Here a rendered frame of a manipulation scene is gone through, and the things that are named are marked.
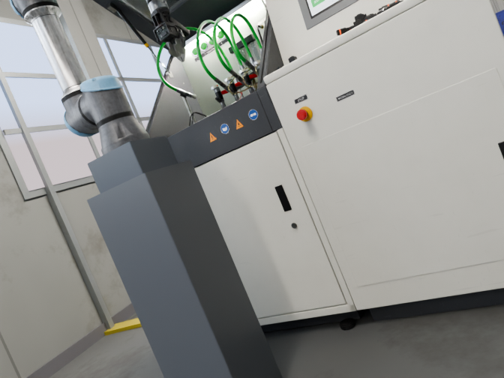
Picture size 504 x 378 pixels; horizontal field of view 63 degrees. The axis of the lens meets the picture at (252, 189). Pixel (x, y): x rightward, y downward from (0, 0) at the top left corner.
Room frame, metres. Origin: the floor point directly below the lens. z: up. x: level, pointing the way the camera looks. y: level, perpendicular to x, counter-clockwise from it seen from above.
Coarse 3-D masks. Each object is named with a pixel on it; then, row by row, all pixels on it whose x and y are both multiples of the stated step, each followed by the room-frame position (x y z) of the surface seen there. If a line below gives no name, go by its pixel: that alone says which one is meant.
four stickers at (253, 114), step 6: (252, 114) 1.53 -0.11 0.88; (234, 120) 1.57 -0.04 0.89; (240, 120) 1.56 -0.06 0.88; (252, 120) 1.53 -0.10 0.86; (222, 126) 1.60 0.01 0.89; (228, 126) 1.59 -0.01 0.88; (240, 126) 1.56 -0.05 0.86; (210, 132) 1.63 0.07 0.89; (222, 132) 1.61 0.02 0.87; (228, 132) 1.59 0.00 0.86; (210, 138) 1.64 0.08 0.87; (216, 138) 1.63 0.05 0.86
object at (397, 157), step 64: (384, 0) 1.45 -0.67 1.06; (448, 0) 1.15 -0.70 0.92; (320, 64) 1.37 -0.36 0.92; (384, 64) 1.27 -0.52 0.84; (448, 64) 1.18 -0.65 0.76; (320, 128) 1.41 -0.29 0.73; (384, 128) 1.30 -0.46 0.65; (448, 128) 1.21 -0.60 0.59; (320, 192) 1.45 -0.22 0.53; (384, 192) 1.34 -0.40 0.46; (448, 192) 1.25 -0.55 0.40; (384, 256) 1.38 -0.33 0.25; (448, 256) 1.28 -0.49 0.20
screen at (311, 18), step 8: (304, 0) 1.62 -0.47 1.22; (312, 0) 1.60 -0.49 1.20; (320, 0) 1.58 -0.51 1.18; (328, 0) 1.57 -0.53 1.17; (336, 0) 1.55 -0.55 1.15; (344, 0) 1.53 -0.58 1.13; (352, 0) 1.51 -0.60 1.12; (304, 8) 1.62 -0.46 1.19; (312, 8) 1.60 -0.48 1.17; (320, 8) 1.58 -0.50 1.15; (328, 8) 1.57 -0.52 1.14; (336, 8) 1.55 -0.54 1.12; (344, 8) 1.53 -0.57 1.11; (304, 16) 1.62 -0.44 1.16; (312, 16) 1.60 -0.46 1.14; (320, 16) 1.58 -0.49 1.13; (328, 16) 1.57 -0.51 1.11; (312, 24) 1.60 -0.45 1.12
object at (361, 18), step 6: (396, 0) 1.32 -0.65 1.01; (402, 0) 1.28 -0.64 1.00; (384, 6) 1.35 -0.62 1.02; (390, 6) 1.32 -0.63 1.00; (378, 12) 1.35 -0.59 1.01; (360, 18) 1.38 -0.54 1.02; (366, 18) 1.35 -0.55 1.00; (354, 24) 1.38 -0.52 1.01; (360, 24) 1.37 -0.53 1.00; (342, 30) 1.39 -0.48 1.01; (348, 30) 1.40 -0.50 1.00
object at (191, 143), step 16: (256, 96) 1.50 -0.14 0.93; (224, 112) 1.58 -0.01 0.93; (240, 112) 1.55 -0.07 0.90; (192, 128) 1.67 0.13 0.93; (208, 128) 1.63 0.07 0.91; (240, 128) 1.56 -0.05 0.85; (256, 128) 1.53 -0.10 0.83; (176, 144) 1.73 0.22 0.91; (192, 144) 1.69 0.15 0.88; (208, 144) 1.65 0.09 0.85; (224, 144) 1.61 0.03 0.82; (240, 144) 1.58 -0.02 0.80; (192, 160) 1.71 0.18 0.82; (208, 160) 1.67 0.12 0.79
